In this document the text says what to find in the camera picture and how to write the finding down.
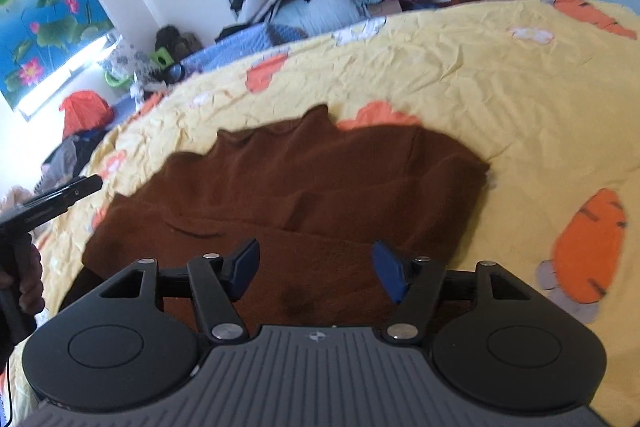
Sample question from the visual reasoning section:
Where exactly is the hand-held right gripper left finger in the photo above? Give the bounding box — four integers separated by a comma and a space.
99, 239, 261, 345

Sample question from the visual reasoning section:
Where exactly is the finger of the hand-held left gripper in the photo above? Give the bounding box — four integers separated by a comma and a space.
31, 175, 104, 221

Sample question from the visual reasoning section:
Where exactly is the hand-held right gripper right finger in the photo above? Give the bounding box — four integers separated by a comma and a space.
372, 241, 544, 344

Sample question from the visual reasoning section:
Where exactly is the brown sweater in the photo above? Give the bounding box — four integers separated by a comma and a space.
59, 104, 492, 329

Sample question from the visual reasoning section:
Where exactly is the heap of dark clothes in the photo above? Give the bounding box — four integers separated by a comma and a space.
40, 129, 107, 194

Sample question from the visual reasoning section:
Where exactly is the person's left hand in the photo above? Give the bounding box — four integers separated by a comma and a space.
0, 241, 47, 315

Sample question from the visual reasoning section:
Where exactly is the orange cloth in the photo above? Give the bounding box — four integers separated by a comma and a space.
59, 90, 114, 139

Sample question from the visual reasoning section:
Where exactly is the green basin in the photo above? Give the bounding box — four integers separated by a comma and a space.
102, 69, 134, 90

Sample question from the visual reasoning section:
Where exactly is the dark backpack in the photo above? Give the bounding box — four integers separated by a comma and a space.
154, 25, 202, 58

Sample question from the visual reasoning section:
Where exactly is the lotus pond window blind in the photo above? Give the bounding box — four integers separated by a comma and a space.
0, 0, 117, 108

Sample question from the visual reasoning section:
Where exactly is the yellow flower print bedsheet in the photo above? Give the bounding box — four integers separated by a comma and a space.
0, 0, 640, 427

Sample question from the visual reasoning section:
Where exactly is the light blue bundle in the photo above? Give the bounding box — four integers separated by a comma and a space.
272, 0, 369, 38

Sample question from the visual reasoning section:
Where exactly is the black cable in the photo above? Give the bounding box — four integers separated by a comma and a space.
0, 357, 15, 427

